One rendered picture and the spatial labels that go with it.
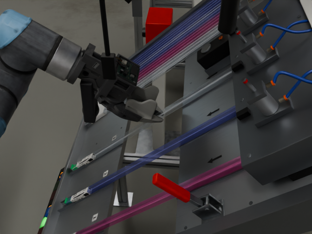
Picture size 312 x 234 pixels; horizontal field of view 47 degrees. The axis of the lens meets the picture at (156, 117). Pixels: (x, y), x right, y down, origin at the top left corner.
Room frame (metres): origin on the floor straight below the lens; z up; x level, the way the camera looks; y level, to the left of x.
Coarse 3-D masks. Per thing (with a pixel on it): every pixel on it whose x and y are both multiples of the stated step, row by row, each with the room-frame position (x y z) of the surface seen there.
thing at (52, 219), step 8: (80, 128) 0.73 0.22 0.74; (80, 136) 0.70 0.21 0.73; (80, 144) 0.67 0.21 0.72; (72, 152) 0.64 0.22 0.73; (72, 160) 0.61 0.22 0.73; (64, 176) 0.56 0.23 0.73; (64, 184) 0.53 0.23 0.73; (56, 192) 0.51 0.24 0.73; (64, 192) 0.51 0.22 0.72; (56, 200) 0.49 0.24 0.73; (56, 208) 0.47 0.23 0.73; (48, 216) 0.44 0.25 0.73; (56, 216) 0.45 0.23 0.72; (48, 224) 0.42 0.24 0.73; (48, 232) 0.41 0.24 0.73
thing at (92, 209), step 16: (96, 128) 0.71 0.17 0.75; (112, 128) 0.65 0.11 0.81; (128, 128) 0.62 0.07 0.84; (96, 144) 0.63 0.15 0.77; (80, 160) 0.61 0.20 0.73; (96, 160) 0.57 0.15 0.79; (112, 160) 0.53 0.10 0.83; (80, 176) 0.54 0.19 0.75; (96, 176) 0.51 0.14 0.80; (96, 192) 0.45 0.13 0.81; (112, 192) 0.43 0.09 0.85; (64, 208) 0.46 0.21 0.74; (80, 208) 0.43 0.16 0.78; (96, 208) 0.41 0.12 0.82; (112, 208) 0.39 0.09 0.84; (64, 224) 0.42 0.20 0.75; (80, 224) 0.39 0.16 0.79
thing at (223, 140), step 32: (256, 0) 0.75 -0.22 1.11; (192, 64) 0.68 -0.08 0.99; (224, 96) 0.50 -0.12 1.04; (192, 128) 0.47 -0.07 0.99; (224, 128) 0.42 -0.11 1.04; (192, 160) 0.39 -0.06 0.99; (224, 160) 0.36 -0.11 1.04; (192, 192) 0.33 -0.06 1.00; (224, 192) 0.30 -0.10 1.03; (256, 192) 0.28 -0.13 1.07; (192, 224) 0.27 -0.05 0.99
